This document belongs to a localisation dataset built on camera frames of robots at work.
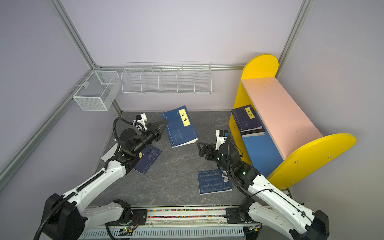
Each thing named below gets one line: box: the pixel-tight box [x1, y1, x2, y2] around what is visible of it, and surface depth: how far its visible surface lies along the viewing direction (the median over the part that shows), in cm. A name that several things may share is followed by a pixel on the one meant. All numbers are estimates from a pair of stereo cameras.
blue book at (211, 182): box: [197, 169, 233, 196], surface depth 85 cm
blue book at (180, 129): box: [161, 105, 199, 149], surface depth 72 cm
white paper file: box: [100, 142, 118, 163], surface depth 95 cm
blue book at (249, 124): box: [231, 104, 266, 138], surface depth 92 cm
